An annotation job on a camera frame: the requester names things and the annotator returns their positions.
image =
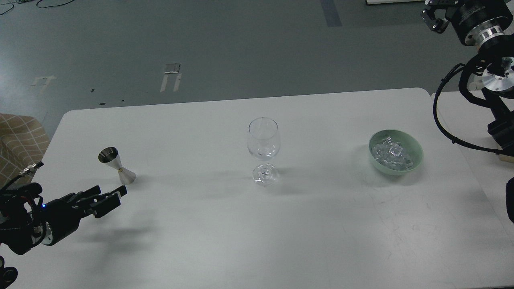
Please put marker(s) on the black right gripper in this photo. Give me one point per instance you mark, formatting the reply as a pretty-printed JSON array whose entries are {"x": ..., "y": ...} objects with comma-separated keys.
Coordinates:
[{"x": 474, "y": 21}]

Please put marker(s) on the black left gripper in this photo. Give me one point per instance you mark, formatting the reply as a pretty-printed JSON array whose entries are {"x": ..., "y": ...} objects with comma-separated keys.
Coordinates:
[{"x": 62, "y": 216}]

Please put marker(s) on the steel double jigger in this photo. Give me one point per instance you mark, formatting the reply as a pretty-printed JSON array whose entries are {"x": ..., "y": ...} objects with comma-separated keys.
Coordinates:
[{"x": 111, "y": 157}]

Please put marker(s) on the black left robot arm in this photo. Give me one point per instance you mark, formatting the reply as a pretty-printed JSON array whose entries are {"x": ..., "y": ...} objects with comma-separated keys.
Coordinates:
[{"x": 27, "y": 221}]

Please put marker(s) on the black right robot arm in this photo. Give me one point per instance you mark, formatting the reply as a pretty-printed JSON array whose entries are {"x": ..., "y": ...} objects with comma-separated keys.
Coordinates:
[{"x": 487, "y": 78}]

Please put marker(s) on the clear ice cubes pile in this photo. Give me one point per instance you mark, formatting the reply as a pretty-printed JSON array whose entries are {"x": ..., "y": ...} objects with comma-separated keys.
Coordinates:
[{"x": 392, "y": 154}]

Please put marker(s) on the clear wine glass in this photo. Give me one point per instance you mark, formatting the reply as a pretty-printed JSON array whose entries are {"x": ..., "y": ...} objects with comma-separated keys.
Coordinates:
[{"x": 264, "y": 144}]

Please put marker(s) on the green bowl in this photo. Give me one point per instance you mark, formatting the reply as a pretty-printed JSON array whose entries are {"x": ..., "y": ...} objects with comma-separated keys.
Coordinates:
[{"x": 407, "y": 140}]

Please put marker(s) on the beige block on side table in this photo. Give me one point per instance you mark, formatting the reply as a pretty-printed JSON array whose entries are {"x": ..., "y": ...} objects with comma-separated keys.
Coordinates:
[{"x": 506, "y": 156}]

